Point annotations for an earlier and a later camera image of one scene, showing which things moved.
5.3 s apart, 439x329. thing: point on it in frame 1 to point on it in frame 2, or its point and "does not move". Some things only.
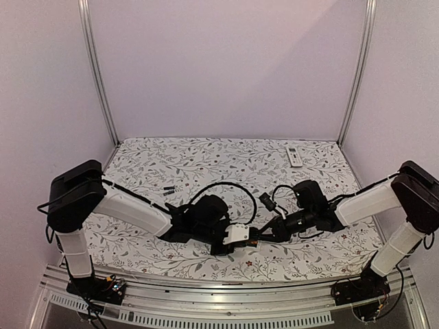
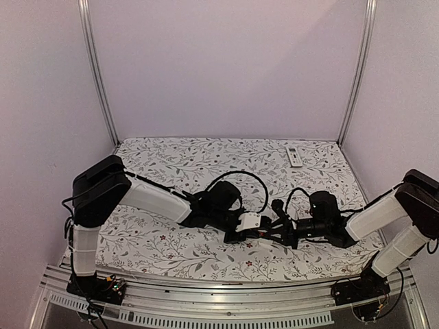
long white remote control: (256, 247) to (264, 242)
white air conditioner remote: (294, 157) does not move
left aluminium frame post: (86, 17) does not move
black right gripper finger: (256, 234) to (283, 238)
